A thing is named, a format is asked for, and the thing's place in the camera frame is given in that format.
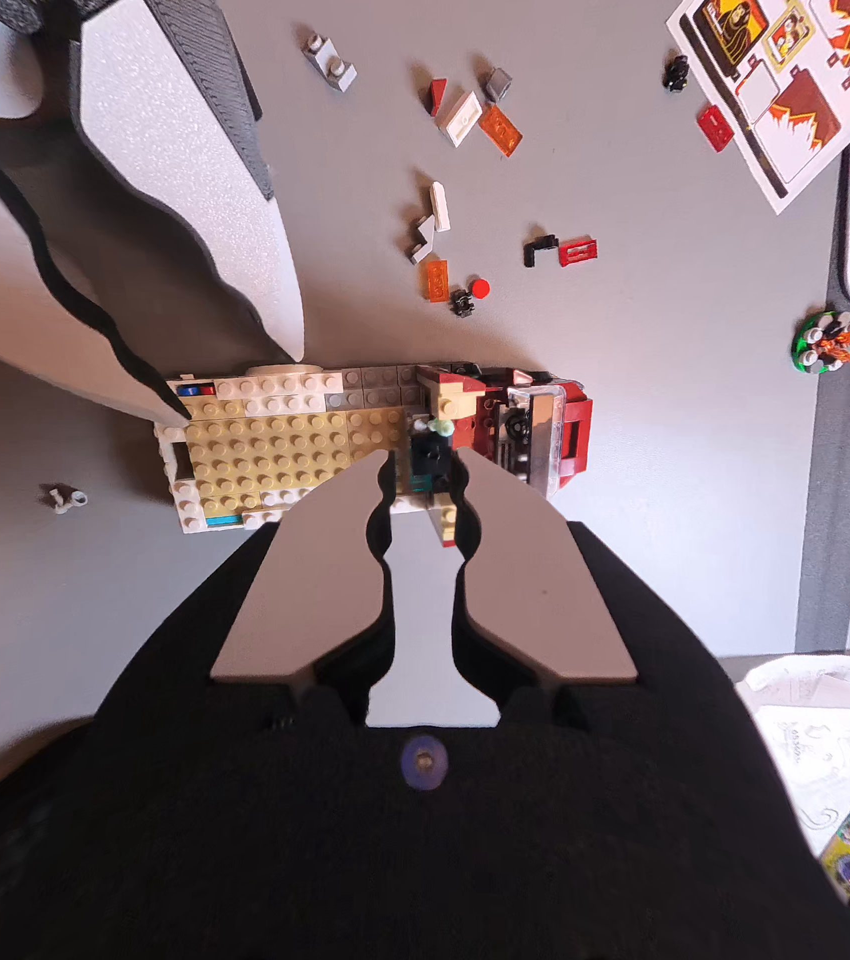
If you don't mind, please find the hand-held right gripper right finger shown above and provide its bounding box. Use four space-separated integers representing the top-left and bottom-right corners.
451 448 639 687

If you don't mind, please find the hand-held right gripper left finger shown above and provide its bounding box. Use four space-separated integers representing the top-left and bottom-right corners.
209 448 397 690

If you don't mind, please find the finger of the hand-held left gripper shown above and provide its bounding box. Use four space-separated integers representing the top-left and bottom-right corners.
0 133 193 432
67 0 306 363

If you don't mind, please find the toy brick camper van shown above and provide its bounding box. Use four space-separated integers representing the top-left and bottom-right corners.
155 362 594 549

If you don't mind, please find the black square tile brick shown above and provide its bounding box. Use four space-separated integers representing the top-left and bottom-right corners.
408 431 450 481

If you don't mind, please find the grey desk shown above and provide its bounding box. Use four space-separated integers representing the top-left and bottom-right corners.
0 0 850 826

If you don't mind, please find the white slope brick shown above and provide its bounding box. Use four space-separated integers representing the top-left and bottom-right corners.
438 90 484 149

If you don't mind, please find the campfire brick build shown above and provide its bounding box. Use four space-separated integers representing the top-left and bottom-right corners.
792 309 850 374

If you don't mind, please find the small red brick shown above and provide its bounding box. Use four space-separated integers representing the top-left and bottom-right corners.
697 105 735 153

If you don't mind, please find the sticker sheet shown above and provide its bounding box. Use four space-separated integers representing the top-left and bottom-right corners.
666 0 850 215

